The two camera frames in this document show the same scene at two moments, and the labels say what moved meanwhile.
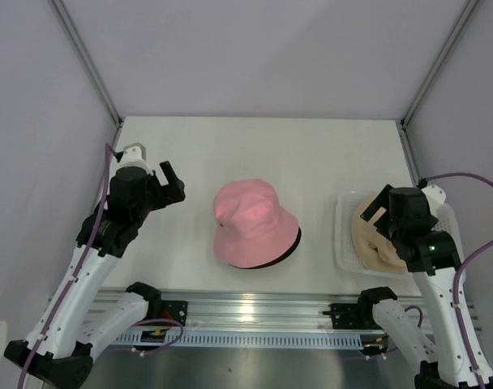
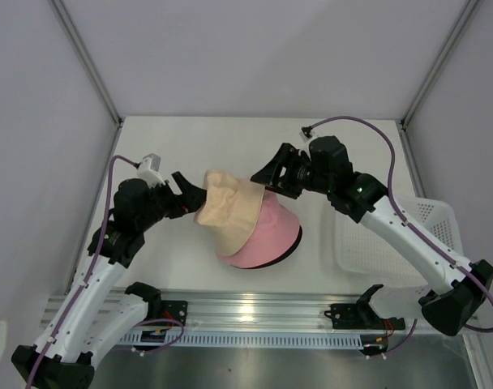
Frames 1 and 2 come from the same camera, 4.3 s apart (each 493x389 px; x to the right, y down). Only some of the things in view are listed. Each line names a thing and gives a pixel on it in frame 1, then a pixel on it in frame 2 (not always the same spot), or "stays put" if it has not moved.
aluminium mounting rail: x=262 y=311 stays put
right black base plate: x=352 y=316 stays put
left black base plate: x=176 y=310 stays put
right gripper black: x=381 y=199 → x=284 y=158
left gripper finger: x=175 y=191 → x=192 y=198
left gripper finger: x=169 y=172 → x=183 y=183
